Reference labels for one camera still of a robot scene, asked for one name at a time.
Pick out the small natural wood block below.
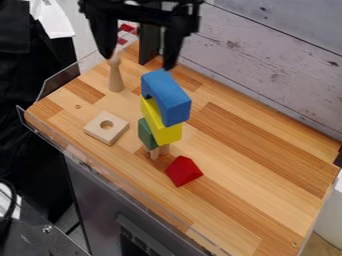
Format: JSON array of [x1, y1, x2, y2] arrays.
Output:
[[148, 143, 173, 161]]

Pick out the white sheet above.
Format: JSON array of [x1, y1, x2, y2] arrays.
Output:
[[25, 0, 77, 40]]

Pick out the tall wooden peg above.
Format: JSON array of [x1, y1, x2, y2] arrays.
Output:
[[105, 49, 127, 94]]

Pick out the yellow block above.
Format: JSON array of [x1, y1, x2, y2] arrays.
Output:
[[138, 94, 185, 147]]

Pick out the blue arch block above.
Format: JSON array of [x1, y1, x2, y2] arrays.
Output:
[[140, 68, 194, 128]]

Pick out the green block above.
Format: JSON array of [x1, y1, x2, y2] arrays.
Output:
[[136, 117, 161, 151]]

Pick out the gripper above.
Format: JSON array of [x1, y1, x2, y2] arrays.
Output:
[[77, 0, 206, 72]]

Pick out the red triangular block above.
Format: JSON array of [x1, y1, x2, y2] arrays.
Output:
[[164, 154, 206, 189]]

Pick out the square wooden block with hole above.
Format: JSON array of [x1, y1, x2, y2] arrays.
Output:
[[82, 110, 131, 147]]

